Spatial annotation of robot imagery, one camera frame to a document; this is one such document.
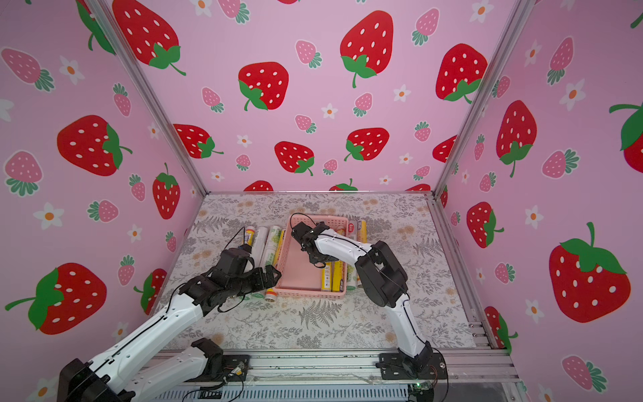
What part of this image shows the aluminium rail frame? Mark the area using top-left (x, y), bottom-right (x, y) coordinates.
top-left (144, 348), bottom-right (520, 387)

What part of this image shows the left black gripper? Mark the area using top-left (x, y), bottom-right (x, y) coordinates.
top-left (226, 263), bottom-right (282, 298)

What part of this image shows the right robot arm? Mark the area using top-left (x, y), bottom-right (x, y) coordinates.
top-left (291, 222), bottom-right (434, 379)

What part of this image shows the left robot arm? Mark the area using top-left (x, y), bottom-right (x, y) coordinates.
top-left (57, 246), bottom-right (281, 401)

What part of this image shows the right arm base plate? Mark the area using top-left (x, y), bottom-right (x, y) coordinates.
top-left (375, 353), bottom-right (448, 381)

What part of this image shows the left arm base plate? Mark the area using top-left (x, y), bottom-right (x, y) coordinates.
top-left (187, 354), bottom-right (251, 383)

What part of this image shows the pink plastic basket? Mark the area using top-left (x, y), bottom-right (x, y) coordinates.
top-left (275, 214), bottom-right (348, 299)

